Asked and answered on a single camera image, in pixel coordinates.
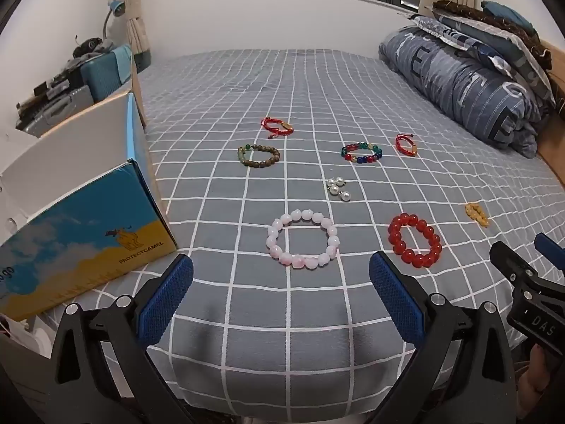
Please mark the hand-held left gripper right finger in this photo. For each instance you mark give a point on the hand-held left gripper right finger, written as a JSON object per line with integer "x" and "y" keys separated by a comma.
{"x": 393, "y": 291}

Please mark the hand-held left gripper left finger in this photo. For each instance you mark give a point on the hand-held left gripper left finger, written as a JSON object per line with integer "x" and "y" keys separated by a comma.
{"x": 165, "y": 300}

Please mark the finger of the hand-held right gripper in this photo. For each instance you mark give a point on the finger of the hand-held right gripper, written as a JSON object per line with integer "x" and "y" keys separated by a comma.
{"x": 507, "y": 260}
{"x": 549, "y": 249}

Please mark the blue and yellow cardboard box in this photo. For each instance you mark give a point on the blue and yellow cardboard box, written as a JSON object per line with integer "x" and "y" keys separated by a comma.
{"x": 79, "y": 238}

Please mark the white pearl earring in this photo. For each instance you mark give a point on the white pearl earring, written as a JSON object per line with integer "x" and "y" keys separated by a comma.
{"x": 332, "y": 182}
{"x": 346, "y": 195}

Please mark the person's right hand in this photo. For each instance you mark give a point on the person's right hand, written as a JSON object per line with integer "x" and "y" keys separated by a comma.
{"x": 537, "y": 371}

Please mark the wooden headboard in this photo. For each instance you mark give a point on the wooden headboard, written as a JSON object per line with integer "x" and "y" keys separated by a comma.
{"x": 554, "y": 159}

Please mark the folded blue-grey lettered quilt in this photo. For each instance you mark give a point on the folded blue-grey lettered quilt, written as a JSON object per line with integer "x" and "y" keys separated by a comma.
{"x": 450, "y": 75}

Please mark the grey patterned pillow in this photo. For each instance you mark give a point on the grey patterned pillow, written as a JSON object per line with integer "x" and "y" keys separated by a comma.
{"x": 507, "y": 55}

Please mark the grey checked bed sheet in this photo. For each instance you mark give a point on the grey checked bed sheet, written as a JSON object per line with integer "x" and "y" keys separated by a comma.
{"x": 309, "y": 97}

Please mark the teal suitcase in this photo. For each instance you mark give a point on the teal suitcase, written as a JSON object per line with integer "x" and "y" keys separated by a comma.
{"x": 103, "y": 75}

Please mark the brown patterned blanket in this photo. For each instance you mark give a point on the brown patterned blanket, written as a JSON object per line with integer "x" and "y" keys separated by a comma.
{"x": 494, "y": 17}

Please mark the dark teal container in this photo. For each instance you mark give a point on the dark teal container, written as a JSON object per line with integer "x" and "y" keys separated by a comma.
{"x": 143, "y": 62}

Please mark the blue cushion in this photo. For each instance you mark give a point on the blue cushion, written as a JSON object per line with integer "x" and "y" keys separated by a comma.
{"x": 507, "y": 13}

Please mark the blue desk lamp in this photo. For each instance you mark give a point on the blue desk lamp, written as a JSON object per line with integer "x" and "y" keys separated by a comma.
{"x": 117, "y": 8}

